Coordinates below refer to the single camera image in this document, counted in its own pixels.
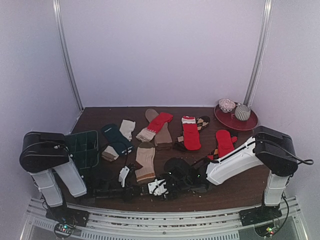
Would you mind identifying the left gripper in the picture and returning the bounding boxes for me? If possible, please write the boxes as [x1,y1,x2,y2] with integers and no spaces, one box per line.
[95,181,145,204]

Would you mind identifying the beige brown striped long sock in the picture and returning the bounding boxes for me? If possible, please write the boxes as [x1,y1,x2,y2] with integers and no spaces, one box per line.
[135,142,156,184]

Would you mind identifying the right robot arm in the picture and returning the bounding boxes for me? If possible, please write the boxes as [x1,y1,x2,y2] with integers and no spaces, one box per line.
[161,126,298,221]

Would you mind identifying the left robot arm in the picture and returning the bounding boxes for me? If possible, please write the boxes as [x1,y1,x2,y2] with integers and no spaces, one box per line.
[19,130,143,222]

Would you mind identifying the argyle patterned sock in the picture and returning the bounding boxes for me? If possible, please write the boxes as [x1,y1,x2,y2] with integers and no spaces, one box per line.
[173,115,211,152]

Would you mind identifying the red and cream sock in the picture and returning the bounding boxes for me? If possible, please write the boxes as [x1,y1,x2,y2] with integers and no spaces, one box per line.
[136,112,174,142]

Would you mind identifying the tan brown sock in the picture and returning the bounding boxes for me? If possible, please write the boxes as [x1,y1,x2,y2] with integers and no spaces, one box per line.
[145,108,173,150]

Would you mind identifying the long red sock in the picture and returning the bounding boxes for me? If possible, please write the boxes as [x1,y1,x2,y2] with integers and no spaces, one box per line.
[181,116,202,151]

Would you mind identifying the dark teal sock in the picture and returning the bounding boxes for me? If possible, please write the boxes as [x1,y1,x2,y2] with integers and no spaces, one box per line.
[101,123,134,156]

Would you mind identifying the cream white sock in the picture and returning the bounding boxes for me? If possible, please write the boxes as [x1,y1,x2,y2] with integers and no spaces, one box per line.
[119,119,136,141]

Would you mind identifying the dark green compartment tray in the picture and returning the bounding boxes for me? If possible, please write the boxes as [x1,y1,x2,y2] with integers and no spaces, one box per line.
[65,130,100,175]

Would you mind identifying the short red sock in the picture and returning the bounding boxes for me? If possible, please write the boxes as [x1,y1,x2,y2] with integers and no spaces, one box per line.
[215,129,238,158]

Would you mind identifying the red round plate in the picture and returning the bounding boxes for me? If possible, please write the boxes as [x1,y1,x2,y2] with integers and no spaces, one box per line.
[214,105,258,131]

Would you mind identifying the patterned small bowl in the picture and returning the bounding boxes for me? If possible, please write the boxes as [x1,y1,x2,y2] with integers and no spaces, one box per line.
[218,98,236,113]

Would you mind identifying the striped ceramic cup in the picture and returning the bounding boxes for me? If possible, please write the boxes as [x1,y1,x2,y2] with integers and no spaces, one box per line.
[234,103,251,122]

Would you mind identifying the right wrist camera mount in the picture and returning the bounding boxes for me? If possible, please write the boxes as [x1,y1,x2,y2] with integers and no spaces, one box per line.
[147,179,169,196]

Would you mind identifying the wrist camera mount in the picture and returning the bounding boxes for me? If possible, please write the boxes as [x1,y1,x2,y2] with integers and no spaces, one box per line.
[118,166,130,188]
[147,179,169,196]

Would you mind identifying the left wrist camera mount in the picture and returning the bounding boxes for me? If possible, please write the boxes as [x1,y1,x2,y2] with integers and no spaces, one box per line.
[118,166,130,188]

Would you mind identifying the left aluminium corner post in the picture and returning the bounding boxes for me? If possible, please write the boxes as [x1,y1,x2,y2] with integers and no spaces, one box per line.
[52,0,84,112]

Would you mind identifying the aluminium corner post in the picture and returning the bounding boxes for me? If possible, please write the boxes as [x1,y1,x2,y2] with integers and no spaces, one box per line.
[243,0,274,107]
[52,0,84,112]

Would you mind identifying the right aluminium corner post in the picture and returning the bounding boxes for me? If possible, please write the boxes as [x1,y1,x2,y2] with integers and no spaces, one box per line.
[243,0,274,107]

